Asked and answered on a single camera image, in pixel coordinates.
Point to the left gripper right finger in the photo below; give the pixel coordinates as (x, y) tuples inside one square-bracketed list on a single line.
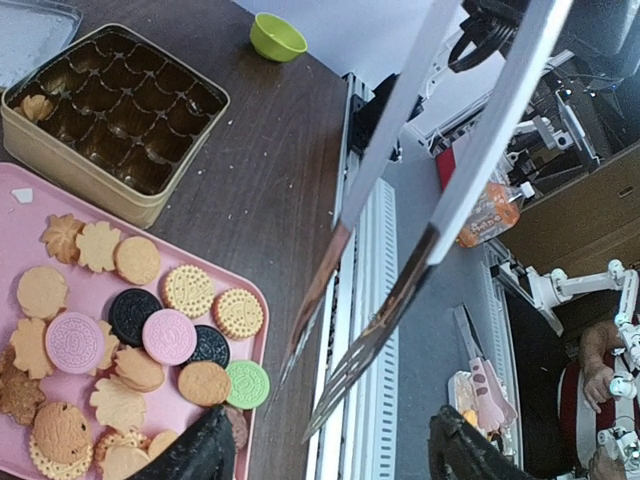
[(456, 450)]

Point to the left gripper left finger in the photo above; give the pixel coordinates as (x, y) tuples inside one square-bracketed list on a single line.
[(204, 451)]

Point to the swirl butter cookie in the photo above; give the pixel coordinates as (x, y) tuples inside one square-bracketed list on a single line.
[(37, 107)]

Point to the metal serving tongs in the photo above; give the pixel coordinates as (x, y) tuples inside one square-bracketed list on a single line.
[(433, 217)]

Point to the brown chocolate cookie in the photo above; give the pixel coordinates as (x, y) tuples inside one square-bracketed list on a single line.
[(240, 430)]

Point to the green sandwich cookie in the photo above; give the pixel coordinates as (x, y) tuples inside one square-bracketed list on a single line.
[(250, 384)]

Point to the black sandwich cookie lower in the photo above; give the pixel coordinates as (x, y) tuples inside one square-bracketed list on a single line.
[(211, 346)]

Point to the black sandwich cookie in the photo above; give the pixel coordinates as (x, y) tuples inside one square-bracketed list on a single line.
[(211, 346), (128, 313)]

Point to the pink sandwich cookie lower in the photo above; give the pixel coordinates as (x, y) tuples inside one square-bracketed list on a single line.
[(169, 337)]

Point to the pink sandwich cookie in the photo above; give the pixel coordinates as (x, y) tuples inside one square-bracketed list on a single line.
[(169, 337), (74, 343)]

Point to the person in red shirt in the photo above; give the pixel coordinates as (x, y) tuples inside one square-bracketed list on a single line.
[(586, 406)]

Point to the yellow dotted cookie corner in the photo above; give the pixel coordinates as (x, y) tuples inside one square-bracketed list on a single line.
[(238, 314)]

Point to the pink plastic tray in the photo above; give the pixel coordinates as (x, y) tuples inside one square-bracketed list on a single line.
[(22, 225)]

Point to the chocolate chip cookie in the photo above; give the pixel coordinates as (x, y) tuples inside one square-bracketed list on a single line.
[(62, 432)]

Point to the yellow dotted cookie middle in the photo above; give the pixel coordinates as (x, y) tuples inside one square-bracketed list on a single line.
[(189, 290)]

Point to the black sandwich cookie upper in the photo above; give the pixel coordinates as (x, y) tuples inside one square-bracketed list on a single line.
[(128, 313)]

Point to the pink sandwich cookie upper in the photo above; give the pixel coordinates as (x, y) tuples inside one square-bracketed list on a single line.
[(74, 343)]

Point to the round tan cookie right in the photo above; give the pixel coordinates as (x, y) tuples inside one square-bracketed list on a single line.
[(137, 260)]

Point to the leaf shaped tan cookie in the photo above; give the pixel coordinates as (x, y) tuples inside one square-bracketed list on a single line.
[(97, 243)]

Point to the orange snack packet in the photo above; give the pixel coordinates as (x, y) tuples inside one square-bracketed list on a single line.
[(497, 210)]

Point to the gold cookie tin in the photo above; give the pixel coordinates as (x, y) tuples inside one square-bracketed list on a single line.
[(128, 120)]

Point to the green plastic bowl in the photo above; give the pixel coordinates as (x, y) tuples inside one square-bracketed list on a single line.
[(275, 39)]

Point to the silver tin lid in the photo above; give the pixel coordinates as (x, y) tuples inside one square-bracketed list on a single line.
[(32, 32)]

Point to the front aluminium rail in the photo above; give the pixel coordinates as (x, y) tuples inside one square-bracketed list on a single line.
[(358, 441)]

